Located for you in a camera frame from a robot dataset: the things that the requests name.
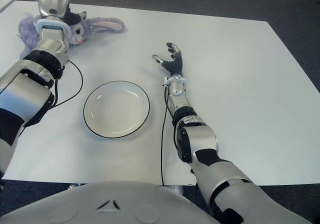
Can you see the purple plush bunny doll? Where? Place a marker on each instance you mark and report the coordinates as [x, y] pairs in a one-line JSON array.
[[27, 29]]

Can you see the metal table clamp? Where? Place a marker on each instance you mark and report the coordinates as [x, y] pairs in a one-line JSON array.
[[74, 186]]

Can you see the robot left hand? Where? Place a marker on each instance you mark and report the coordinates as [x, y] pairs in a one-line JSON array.
[[53, 1]]

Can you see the white plate black rim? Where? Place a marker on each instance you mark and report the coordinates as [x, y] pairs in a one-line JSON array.
[[117, 109]]

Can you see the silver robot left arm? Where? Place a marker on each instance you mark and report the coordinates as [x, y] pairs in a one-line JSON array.
[[25, 96]]

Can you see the grey robot torso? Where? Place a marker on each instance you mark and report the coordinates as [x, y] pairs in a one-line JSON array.
[[112, 204]]

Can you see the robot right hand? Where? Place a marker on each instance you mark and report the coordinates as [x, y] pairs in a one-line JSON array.
[[175, 64]]

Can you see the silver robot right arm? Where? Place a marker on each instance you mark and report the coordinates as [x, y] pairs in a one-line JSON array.
[[202, 139]]

